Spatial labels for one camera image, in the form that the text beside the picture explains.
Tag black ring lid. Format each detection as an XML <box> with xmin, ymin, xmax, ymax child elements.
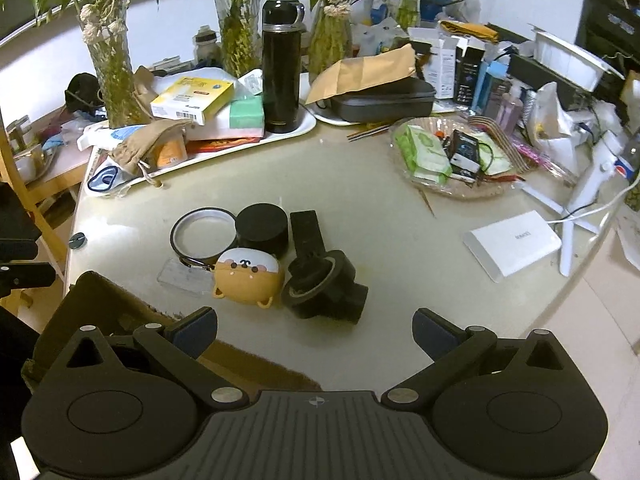
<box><xmin>170</xmin><ymin>207</ymin><xmax>239</xmax><ymax>267</ymax></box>

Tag white plastic bag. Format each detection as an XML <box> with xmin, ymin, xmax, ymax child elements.
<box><xmin>524</xmin><ymin>81</ymin><xmax>602</xmax><ymax>162</ymax></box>

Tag white pink box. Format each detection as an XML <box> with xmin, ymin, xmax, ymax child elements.
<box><xmin>185</xmin><ymin>119</ymin><xmax>266</xmax><ymax>142</ymax></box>

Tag white carton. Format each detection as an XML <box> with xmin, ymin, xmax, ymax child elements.
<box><xmin>426</xmin><ymin>35</ymin><xmax>462</xmax><ymax>100</ymax></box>

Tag pink bottle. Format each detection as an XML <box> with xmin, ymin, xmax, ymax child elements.
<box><xmin>494</xmin><ymin>82</ymin><xmax>524</xmax><ymax>134</ymax></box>

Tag black cylindrical plastic mount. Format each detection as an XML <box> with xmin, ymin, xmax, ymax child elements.
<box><xmin>281</xmin><ymin>250</ymin><xmax>369</xmax><ymax>324</ymax></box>

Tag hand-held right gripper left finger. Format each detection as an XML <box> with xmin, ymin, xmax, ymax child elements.
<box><xmin>52</xmin><ymin>307</ymin><xmax>251</xmax><ymax>408</ymax></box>

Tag wooden chair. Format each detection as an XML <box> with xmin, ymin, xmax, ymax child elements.
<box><xmin>0</xmin><ymin>115</ymin><xmax>68</xmax><ymax>283</ymax></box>

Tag brown drawstring pouch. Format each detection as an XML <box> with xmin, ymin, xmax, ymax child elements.
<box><xmin>109</xmin><ymin>119</ymin><xmax>197</xmax><ymax>188</ymax></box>

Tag small dark bottle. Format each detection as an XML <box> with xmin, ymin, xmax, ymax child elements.
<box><xmin>194</xmin><ymin>26</ymin><xmax>222</xmax><ymax>68</ymax></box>

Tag black thermos bottle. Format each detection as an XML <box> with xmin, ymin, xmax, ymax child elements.
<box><xmin>261</xmin><ymin>0</ymin><xmax>307</xmax><ymax>135</ymax></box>

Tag black carton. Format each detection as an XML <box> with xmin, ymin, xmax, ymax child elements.
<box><xmin>452</xmin><ymin>45</ymin><xmax>487</xmax><ymax>112</ymax></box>

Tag brown paper envelope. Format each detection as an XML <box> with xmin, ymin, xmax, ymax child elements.
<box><xmin>305</xmin><ymin>43</ymin><xmax>417</xmax><ymax>106</ymax></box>

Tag blue carton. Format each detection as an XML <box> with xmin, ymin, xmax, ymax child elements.
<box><xmin>472</xmin><ymin>57</ymin><xmax>512</xmax><ymax>114</ymax></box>

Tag black round lid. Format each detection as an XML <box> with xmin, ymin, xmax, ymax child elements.
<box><xmin>235</xmin><ymin>203</ymin><xmax>291</xmax><ymax>259</ymax></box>

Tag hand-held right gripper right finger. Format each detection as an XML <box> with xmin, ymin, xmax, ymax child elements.
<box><xmin>382</xmin><ymin>307</ymin><xmax>567</xmax><ymax>408</ymax></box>

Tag small black box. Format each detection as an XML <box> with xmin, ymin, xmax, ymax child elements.
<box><xmin>446</xmin><ymin>130</ymin><xmax>484</xmax><ymax>182</ymax></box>

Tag clear plastic case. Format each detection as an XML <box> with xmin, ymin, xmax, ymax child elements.
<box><xmin>157</xmin><ymin>258</ymin><xmax>215</xmax><ymax>295</ymax></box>

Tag white paper bowl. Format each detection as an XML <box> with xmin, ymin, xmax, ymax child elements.
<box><xmin>529</xmin><ymin>26</ymin><xmax>627</xmax><ymax>94</ymax></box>

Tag soda bottle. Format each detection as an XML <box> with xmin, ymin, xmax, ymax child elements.
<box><xmin>611</xmin><ymin>131</ymin><xmax>640</xmax><ymax>187</ymax></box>

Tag black zip case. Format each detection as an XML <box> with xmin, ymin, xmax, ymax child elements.
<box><xmin>329</xmin><ymin>78</ymin><xmax>437</xmax><ymax>124</ymax></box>

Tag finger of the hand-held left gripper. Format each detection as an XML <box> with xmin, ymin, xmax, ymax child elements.
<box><xmin>0</xmin><ymin>182</ymin><xmax>42</xmax><ymax>261</ymax></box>
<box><xmin>0</xmin><ymin>262</ymin><xmax>57</xmax><ymax>302</ymax></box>

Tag white blue packet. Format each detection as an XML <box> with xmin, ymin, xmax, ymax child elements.
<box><xmin>76</xmin><ymin>124</ymin><xmax>147</xmax><ymax>152</ymax></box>

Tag green tissue pack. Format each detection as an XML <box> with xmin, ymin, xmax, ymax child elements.
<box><xmin>227</xmin><ymin>97</ymin><xmax>266</xmax><ymax>131</ymax></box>

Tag striped ribbon cable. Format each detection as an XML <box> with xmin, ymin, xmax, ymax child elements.
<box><xmin>469</xmin><ymin>115</ymin><xmax>532</xmax><ymax>173</ymax></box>

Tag green packets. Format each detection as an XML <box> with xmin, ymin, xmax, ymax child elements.
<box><xmin>401</xmin><ymin>125</ymin><xmax>454</xmax><ymax>184</ymax></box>

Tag white rectangular power bank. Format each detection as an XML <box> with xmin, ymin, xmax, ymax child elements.
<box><xmin>462</xmin><ymin>210</ymin><xmax>564</xmax><ymax>284</ymax></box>

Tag black cap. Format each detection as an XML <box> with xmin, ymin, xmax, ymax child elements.
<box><xmin>64</xmin><ymin>72</ymin><xmax>107</xmax><ymax>112</ymax></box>

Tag brown cardboard box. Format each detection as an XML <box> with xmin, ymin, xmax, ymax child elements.
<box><xmin>22</xmin><ymin>270</ymin><xmax>322</xmax><ymax>392</ymax></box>

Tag black rectangular block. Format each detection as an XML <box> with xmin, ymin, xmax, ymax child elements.
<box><xmin>290</xmin><ymin>210</ymin><xmax>327</xmax><ymax>261</ymax></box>

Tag bundle of chopsticks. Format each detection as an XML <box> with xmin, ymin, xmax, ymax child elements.
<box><xmin>347</xmin><ymin>122</ymin><xmax>397</xmax><ymax>142</ymax></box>

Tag orange bear earphone case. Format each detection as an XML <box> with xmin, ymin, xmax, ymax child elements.
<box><xmin>211</xmin><ymin>249</ymin><xmax>286</xmax><ymax>309</ymax></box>

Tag red book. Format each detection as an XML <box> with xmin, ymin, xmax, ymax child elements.
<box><xmin>185</xmin><ymin>136</ymin><xmax>264</xmax><ymax>157</ymax></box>

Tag black shelf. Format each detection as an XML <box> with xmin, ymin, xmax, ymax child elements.
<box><xmin>575</xmin><ymin>0</ymin><xmax>640</xmax><ymax>72</ymax></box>

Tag white cable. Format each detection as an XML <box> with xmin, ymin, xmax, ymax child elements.
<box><xmin>545</xmin><ymin>170</ymin><xmax>640</xmax><ymax>224</ymax></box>

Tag plastic bag with green vegetables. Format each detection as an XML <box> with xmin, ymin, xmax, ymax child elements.
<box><xmin>390</xmin><ymin>116</ymin><xmax>532</xmax><ymax>202</ymax></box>

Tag yellow white box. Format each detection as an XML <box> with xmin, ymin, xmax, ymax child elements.
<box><xmin>150</xmin><ymin>77</ymin><xmax>235</xmax><ymax>126</ymax></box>

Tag white tray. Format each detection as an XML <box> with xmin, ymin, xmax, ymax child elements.
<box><xmin>87</xmin><ymin>72</ymin><xmax>319</xmax><ymax>183</ymax></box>

